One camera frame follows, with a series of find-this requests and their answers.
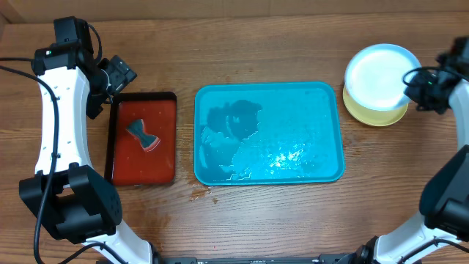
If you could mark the blue plastic tray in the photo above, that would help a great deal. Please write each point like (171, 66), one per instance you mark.
(267, 134)

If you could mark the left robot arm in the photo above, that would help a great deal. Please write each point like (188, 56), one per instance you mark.
(70, 200)

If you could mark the black tray with red water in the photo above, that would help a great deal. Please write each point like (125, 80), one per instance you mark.
(126, 162)

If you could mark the green plate back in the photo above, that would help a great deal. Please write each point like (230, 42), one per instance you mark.
(372, 117)

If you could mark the light blue plate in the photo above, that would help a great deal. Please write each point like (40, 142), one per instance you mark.
(373, 77)

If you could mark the dark blue sponge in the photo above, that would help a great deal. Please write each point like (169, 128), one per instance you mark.
(147, 141)

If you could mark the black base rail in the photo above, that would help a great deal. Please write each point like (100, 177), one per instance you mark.
(321, 259)

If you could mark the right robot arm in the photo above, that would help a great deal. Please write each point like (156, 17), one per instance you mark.
(442, 217)

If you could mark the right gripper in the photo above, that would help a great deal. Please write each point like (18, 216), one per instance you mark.
(418, 89)

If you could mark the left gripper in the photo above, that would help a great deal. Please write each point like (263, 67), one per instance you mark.
(121, 75)

